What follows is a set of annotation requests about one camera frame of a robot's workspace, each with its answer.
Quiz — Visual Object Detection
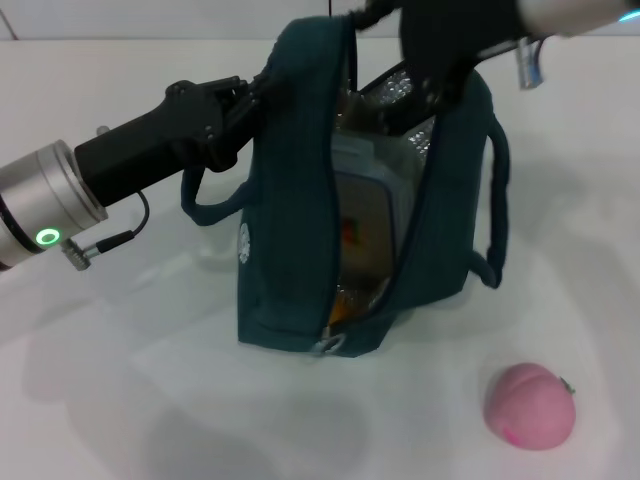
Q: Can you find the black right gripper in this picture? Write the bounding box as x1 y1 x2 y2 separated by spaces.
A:
347 0 532 106

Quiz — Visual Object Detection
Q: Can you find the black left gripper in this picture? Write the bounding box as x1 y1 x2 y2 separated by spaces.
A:
73 68 284 209

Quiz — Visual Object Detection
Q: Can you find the dark teal lunch bag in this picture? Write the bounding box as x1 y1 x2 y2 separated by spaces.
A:
180 14 512 359

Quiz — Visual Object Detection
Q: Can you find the clear blue-rimmed food container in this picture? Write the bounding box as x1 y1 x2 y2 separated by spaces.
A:
331 130 432 281

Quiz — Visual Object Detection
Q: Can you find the yellow banana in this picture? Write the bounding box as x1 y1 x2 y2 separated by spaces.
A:
329 292 359 326

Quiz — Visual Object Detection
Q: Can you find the metal zipper pull ring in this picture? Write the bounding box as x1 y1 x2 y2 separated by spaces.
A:
312 333 347 357

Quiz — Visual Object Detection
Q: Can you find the pink peach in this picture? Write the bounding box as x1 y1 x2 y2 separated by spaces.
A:
482 362 579 449

